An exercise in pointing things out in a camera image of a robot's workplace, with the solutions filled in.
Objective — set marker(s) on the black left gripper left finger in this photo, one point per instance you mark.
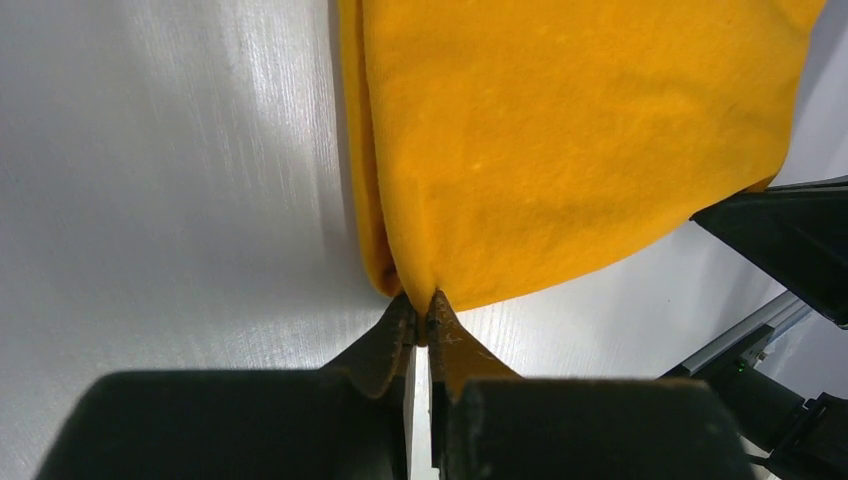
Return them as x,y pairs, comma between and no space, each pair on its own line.
344,420

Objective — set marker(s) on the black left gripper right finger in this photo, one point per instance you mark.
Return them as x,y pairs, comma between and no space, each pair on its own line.
488,422

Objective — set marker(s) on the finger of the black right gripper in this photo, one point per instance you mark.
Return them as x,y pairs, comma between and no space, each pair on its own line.
797,234

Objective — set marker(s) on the yellow t shirt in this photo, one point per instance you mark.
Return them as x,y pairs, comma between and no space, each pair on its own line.
499,148

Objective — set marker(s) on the right aluminium corner post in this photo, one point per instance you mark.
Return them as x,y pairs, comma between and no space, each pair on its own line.
745,343

